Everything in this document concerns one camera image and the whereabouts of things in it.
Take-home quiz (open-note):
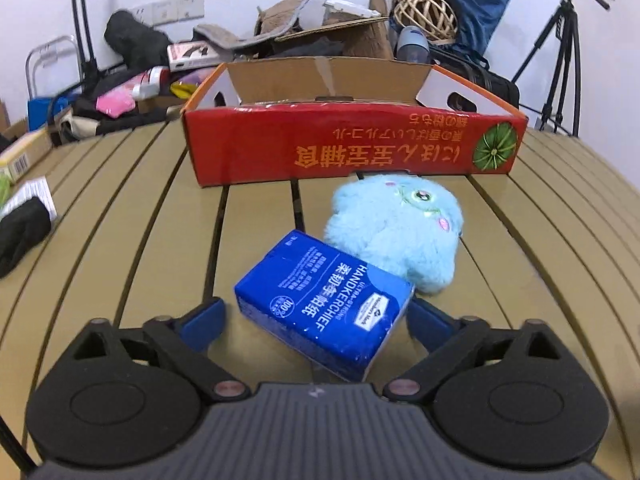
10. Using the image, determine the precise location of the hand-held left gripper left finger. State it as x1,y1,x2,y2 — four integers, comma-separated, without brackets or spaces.
55,297,251,403

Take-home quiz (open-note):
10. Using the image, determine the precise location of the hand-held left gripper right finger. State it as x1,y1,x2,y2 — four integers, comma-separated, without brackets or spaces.
382,300,576,403

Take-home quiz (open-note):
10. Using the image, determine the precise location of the blue tissue packet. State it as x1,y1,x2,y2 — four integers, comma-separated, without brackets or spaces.
234,230,416,383

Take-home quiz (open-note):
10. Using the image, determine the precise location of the light blue plush toy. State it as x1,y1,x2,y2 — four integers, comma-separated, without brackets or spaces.
322,174,463,295

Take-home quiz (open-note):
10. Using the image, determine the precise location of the small black knit hat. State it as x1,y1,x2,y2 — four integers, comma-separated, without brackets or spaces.
0,196,53,279

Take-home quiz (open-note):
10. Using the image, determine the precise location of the red cardboard box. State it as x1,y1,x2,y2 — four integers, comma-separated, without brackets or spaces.
181,57,529,188

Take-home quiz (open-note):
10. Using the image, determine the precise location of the paper leaflet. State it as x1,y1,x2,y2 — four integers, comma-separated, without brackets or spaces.
7,176,59,222

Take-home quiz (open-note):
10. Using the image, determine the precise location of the pink packet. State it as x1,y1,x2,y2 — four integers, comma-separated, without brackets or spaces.
96,85,137,117

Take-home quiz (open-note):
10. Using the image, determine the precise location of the yellow box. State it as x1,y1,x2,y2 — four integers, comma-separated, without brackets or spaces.
0,127,53,182

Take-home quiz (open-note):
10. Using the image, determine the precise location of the black luggage bag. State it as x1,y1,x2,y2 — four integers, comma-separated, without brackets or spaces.
427,47,521,108

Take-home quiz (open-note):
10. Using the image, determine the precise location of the blue box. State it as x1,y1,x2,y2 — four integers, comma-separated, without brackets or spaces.
27,97,71,131

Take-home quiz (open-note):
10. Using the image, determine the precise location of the pink white small box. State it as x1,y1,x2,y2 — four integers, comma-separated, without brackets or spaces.
167,40,224,72

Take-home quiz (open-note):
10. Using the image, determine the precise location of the blue water bottle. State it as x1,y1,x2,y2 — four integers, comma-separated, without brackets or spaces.
396,26,431,63

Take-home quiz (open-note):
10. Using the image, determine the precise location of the black fabric bag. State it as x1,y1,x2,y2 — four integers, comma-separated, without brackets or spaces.
104,10,173,68

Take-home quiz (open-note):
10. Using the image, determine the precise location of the open brown cardboard box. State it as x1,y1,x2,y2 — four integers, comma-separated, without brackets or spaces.
275,0,396,61

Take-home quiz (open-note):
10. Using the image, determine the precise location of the grey folding step stool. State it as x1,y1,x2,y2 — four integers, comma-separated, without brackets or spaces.
26,35,81,98

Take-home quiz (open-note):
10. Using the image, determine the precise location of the tan felt pad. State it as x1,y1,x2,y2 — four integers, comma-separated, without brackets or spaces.
194,0,326,50

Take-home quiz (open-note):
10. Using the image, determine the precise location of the wicker ball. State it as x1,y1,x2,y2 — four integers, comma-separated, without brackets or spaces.
390,0,458,41

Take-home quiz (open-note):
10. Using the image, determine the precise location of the dark blue cloth bag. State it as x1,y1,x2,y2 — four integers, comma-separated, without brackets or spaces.
415,0,513,56

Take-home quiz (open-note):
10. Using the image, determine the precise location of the white plastic tray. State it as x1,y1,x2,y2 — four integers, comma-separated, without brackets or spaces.
322,0,382,20

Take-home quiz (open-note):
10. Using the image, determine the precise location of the black tripod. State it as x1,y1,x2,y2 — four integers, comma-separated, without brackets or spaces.
510,0,583,136

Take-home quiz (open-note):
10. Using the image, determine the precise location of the black wagon pull handle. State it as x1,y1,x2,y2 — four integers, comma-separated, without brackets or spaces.
65,0,98,81

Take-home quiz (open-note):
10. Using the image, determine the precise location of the white wall socket panel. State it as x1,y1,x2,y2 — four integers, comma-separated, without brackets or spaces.
131,0,206,26

